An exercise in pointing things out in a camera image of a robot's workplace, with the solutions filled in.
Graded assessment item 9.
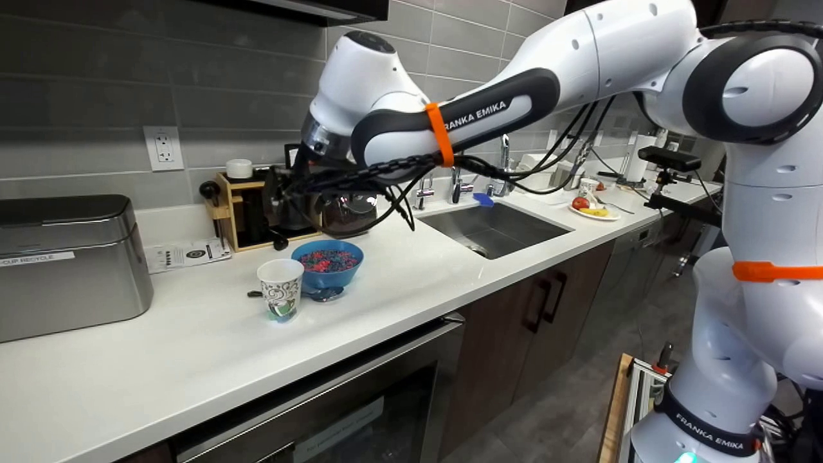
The black knobbed tool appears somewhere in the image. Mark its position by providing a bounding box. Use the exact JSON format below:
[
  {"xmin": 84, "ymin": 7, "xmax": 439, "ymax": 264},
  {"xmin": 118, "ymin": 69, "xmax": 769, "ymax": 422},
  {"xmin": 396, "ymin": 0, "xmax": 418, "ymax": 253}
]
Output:
[{"xmin": 199, "ymin": 180, "xmax": 227, "ymax": 249}]

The small chrome tap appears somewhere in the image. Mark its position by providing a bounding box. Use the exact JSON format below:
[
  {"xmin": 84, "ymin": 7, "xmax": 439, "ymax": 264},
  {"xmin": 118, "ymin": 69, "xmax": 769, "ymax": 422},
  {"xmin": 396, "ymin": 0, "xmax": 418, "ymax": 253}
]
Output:
[
  {"xmin": 414, "ymin": 172, "xmax": 436, "ymax": 212},
  {"xmin": 449, "ymin": 165, "xmax": 475, "ymax": 205}
]

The tall chrome tap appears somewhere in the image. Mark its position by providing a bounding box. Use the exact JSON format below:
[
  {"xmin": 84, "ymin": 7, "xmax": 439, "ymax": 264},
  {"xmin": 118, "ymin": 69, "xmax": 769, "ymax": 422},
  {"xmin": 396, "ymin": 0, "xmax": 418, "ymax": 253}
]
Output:
[{"xmin": 486, "ymin": 134, "xmax": 516, "ymax": 197}]

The dark overhead cabinet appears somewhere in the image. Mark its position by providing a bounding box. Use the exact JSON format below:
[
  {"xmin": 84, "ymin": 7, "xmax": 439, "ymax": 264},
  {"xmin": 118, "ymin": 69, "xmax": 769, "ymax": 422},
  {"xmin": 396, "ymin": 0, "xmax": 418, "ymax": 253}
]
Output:
[{"xmin": 204, "ymin": 0, "xmax": 390, "ymax": 28}]

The black cabinet door handle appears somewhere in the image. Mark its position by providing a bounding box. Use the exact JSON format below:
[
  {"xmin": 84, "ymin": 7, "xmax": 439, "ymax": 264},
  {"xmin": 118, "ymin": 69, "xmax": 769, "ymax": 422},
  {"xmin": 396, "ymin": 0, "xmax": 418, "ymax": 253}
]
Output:
[
  {"xmin": 523, "ymin": 278, "xmax": 552, "ymax": 334},
  {"xmin": 543, "ymin": 271, "xmax": 568, "ymax": 325}
]

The blue bowl with coloured cereal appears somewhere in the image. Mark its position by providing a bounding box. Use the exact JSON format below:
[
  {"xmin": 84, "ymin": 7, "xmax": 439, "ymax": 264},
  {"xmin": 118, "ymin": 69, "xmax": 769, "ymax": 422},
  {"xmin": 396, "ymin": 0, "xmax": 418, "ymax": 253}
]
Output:
[{"xmin": 291, "ymin": 240, "xmax": 365, "ymax": 291}]

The camera on mount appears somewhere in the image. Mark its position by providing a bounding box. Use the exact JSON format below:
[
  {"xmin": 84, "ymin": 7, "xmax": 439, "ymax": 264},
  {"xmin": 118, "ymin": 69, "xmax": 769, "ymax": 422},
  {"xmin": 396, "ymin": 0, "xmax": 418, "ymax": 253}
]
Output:
[{"xmin": 637, "ymin": 145, "xmax": 723, "ymax": 228}]

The printed paper card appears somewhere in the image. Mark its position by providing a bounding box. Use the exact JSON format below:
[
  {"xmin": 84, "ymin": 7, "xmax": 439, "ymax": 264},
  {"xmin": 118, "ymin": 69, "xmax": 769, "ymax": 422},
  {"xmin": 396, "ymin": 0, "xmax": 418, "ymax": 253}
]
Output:
[{"xmin": 143, "ymin": 237, "xmax": 233, "ymax": 275}]

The patterned paper coffee cup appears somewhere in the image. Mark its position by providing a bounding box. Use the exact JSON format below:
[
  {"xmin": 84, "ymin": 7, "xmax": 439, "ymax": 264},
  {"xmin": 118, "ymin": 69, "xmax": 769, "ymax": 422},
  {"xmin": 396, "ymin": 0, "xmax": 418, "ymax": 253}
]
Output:
[{"xmin": 257, "ymin": 259, "xmax": 305, "ymax": 323}]

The wooden organizer box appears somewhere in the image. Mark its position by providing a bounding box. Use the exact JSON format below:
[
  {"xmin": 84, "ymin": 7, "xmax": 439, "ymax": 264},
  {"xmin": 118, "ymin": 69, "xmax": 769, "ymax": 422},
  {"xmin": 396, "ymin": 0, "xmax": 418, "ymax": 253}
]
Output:
[{"xmin": 214, "ymin": 172, "xmax": 323, "ymax": 253}]

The white plate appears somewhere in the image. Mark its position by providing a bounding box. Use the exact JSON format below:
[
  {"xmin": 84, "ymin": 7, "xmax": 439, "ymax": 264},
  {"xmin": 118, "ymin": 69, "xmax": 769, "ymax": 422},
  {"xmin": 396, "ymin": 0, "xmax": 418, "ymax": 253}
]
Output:
[{"xmin": 568, "ymin": 202, "xmax": 622, "ymax": 222}]

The stainless steel bin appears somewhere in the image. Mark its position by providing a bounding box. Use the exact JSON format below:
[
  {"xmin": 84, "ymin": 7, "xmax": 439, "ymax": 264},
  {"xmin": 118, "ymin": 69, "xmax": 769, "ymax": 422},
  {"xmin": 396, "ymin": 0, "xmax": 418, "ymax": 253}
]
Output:
[{"xmin": 0, "ymin": 194, "xmax": 154, "ymax": 344}]

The white wall socket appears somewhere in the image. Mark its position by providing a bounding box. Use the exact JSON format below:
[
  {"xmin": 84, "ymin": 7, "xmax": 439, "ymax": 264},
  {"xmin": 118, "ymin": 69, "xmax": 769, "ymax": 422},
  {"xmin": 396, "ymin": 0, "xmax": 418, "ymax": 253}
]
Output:
[{"xmin": 143, "ymin": 125, "xmax": 185, "ymax": 172}]

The glass coffee carafe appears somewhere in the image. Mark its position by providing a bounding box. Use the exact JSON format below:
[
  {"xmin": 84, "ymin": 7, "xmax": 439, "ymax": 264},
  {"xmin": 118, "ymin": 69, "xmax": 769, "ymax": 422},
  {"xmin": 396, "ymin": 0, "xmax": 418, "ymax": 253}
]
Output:
[{"xmin": 320, "ymin": 191, "xmax": 379, "ymax": 238}]

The stainless steel sink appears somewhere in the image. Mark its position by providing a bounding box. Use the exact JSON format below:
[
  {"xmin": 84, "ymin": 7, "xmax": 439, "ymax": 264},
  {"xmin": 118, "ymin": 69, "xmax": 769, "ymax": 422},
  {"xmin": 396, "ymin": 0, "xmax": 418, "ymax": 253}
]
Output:
[{"xmin": 416, "ymin": 201, "xmax": 574, "ymax": 261}]

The dark wood cabinet door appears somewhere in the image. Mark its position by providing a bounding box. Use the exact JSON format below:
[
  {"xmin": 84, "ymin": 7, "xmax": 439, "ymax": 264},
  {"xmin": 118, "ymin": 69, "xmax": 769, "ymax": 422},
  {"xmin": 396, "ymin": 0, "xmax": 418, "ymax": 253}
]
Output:
[
  {"xmin": 513, "ymin": 241, "xmax": 616, "ymax": 401},
  {"xmin": 439, "ymin": 269, "xmax": 548, "ymax": 458}
]

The paper towel roll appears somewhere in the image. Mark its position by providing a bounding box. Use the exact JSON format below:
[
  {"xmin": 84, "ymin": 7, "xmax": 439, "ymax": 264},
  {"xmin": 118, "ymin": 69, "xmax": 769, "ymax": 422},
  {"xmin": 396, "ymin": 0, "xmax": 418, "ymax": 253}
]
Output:
[{"xmin": 624, "ymin": 133, "xmax": 657, "ymax": 185}]

